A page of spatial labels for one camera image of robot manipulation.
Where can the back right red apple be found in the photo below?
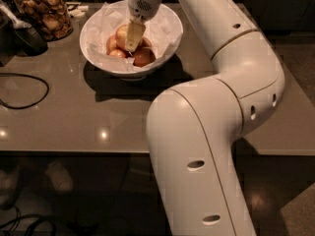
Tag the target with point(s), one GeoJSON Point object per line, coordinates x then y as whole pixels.
{"type": "Point", "coordinates": [146, 42]}

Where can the white shoe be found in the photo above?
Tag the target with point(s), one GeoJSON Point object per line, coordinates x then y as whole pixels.
{"type": "Point", "coordinates": [59, 177]}
{"type": "Point", "coordinates": [8, 187]}

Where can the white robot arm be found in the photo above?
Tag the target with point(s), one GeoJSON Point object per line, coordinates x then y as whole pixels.
{"type": "Point", "coordinates": [191, 127]}

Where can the white shoe right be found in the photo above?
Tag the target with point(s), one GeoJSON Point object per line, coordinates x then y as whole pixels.
{"type": "Point", "coordinates": [59, 177]}

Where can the white paper bowl liner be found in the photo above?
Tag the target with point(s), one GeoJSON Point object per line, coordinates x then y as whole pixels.
{"type": "Point", "coordinates": [98, 27]}

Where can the black coffee machine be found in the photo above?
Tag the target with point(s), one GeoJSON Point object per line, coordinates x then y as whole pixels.
{"type": "Point", "coordinates": [26, 38]}

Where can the small white packets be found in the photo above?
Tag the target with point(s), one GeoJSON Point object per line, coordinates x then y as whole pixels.
{"type": "Point", "coordinates": [78, 11]}

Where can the front left red apple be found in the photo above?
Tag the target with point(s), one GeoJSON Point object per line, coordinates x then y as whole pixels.
{"type": "Point", "coordinates": [119, 53]}

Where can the glass jar of dried chips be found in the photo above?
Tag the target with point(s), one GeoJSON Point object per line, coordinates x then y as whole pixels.
{"type": "Point", "coordinates": [51, 17]}

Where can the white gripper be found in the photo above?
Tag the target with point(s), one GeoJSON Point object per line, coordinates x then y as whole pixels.
{"type": "Point", "coordinates": [142, 6]}

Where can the white ceramic bowl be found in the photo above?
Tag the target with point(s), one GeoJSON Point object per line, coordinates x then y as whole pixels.
{"type": "Point", "coordinates": [167, 27]}

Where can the white shoe left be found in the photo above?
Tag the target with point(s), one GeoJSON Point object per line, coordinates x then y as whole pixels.
{"type": "Point", "coordinates": [8, 187]}

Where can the front right red apple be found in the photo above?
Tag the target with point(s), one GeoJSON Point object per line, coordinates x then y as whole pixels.
{"type": "Point", "coordinates": [143, 56]}

